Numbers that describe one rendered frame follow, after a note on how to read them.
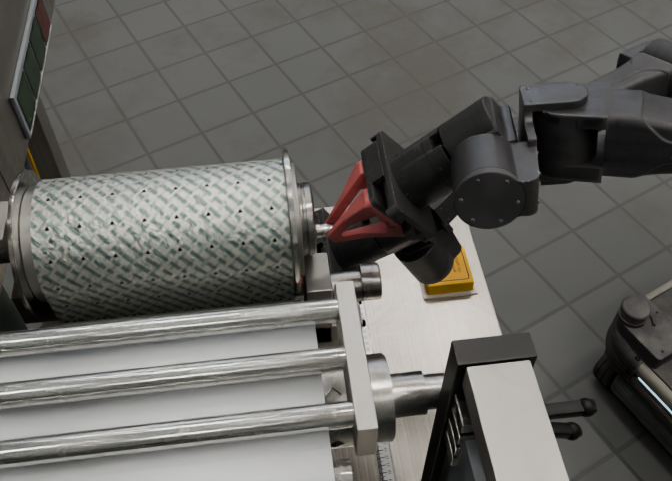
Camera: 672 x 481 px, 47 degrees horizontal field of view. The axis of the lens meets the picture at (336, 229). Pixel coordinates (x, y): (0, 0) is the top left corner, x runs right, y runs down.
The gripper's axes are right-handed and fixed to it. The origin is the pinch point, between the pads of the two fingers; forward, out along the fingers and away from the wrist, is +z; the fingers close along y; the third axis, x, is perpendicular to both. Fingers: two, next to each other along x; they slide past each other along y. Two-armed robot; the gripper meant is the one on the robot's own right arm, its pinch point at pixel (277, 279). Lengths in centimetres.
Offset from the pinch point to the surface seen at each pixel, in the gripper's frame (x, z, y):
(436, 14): -129, -10, 202
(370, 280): 6.2, -14.8, -10.6
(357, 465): -18.4, 1.5, -18.1
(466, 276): -26.3, -16.9, 7.6
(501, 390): 26, -30, -37
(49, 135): -10, 60, 73
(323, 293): 9.3, -10.7, -12.0
